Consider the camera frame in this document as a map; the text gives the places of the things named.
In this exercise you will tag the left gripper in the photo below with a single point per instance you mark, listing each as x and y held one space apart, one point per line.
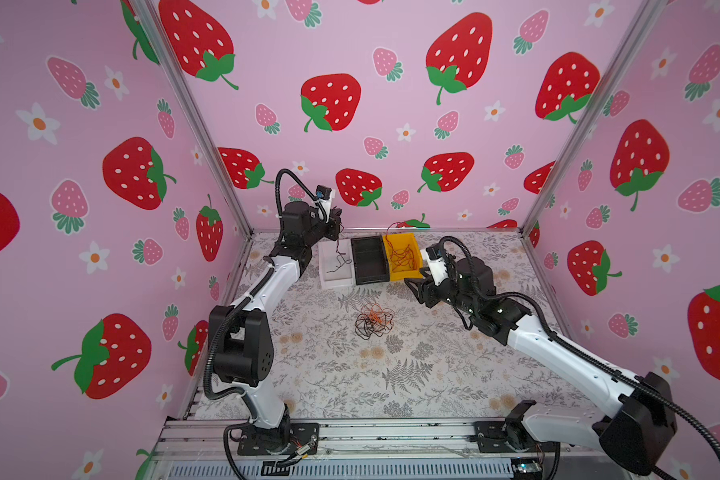
331 226

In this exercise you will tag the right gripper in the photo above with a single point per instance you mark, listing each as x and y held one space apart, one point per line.
427 286

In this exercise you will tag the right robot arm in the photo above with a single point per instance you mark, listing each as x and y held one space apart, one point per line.
634 417

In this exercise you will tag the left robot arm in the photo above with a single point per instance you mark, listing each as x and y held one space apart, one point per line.
240 347

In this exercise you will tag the white plastic bin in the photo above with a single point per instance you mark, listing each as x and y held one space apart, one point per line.
335 264

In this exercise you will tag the yellow plastic bin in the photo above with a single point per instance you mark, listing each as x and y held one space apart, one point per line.
403 256

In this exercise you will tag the black plastic bin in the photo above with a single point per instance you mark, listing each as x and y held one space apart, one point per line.
369 260

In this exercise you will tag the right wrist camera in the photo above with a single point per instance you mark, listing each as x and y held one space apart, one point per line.
438 263

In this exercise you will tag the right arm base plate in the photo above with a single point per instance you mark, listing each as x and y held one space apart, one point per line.
495 437

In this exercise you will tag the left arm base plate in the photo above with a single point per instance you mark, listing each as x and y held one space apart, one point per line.
287 440

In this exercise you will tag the aluminium frame rail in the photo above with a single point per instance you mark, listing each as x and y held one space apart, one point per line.
376 449

